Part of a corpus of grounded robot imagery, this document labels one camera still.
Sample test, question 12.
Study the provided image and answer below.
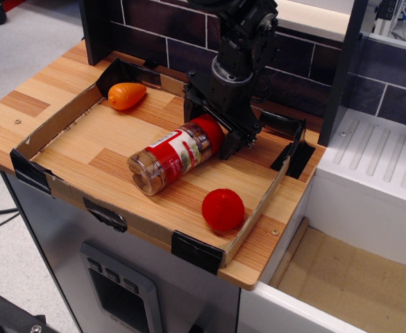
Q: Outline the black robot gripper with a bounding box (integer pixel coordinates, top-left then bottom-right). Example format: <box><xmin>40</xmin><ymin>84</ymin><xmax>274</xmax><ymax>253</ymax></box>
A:
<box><xmin>184</xmin><ymin>58</ymin><xmax>262</xmax><ymax>160</ymax></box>

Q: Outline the basil bottle red lid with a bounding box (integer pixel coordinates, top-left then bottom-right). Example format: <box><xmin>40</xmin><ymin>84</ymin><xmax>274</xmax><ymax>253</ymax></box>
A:
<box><xmin>127</xmin><ymin>114</ymin><xmax>226</xmax><ymax>196</ymax></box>

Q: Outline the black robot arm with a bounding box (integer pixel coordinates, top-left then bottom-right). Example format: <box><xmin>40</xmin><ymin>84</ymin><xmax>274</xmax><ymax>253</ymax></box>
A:
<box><xmin>184</xmin><ymin>1</ymin><xmax>278</xmax><ymax>160</ymax></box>

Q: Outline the cardboard fence with black tape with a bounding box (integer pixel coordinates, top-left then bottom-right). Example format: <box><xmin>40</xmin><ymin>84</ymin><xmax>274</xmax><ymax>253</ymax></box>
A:
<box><xmin>10</xmin><ymin>60</ymin><xmax>324</xmax><ymax>284</ymax></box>

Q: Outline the red toy tomato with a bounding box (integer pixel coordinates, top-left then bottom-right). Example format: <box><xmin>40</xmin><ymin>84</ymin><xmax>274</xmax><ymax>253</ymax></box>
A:
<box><xmin>201</xmin><ymin>189</ymin><xmax>245</xmax><ymax>231</ymax></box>

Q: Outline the orange toy carrot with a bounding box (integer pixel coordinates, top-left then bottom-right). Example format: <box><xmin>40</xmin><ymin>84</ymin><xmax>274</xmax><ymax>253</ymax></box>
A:
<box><xmin>108</xmin><ymin>83</ymin><xmax>147</xmax><ymax>110</ymax></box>

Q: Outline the white toy sink unit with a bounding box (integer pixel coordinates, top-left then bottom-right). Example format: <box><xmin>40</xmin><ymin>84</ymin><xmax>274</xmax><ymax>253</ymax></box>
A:
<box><xmin>237</xmin><ymin>110</ymin><xmax>406</xmax><ymax>332</ymax></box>

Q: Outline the grey toy oven panel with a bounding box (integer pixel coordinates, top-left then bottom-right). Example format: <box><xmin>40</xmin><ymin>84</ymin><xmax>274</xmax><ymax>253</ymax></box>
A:
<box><xmin>80</xmin><ymin>243</ymin><xmax>164</xmax><ymax>332</ymax></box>

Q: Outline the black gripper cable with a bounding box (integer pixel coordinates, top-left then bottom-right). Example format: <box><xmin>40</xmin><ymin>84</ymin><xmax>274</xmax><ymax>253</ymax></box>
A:
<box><xmin>249</xmin><ymin>69</ymin><xmax>276</xmax><ymax>105</ymax></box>

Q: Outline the dark grey right post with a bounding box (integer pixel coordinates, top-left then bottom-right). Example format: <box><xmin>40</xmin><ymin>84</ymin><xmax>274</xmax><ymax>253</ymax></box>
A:
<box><xmin>318</xmin><ymin>1</ymin><xmax>368</xmax><ymax>146</ymax></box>

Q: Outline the dark grey post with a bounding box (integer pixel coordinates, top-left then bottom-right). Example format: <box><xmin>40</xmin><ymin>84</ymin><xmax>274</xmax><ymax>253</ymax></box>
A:
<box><xmin>78</xmin><ymin>0</ymin><xmax>113</xmax><ymax>66</ymax></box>
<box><xmin>318</xmin><ymin>1</ymin><xmax>368</xmax><ymax>146</ymax></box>

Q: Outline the dark grey left post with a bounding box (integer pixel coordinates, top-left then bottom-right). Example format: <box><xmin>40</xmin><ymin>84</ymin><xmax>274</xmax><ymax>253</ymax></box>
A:
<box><xmin>78</xmin><ymin>0</ymin><xmax>113</xmax><ymax>66</ymax></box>

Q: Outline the black bracket with screw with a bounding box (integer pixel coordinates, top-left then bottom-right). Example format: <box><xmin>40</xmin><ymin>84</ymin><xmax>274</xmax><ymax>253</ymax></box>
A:
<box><xmin>0</xmin><ymin>296</ymin><xmax>58</xmax><ymax>333</ymax></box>

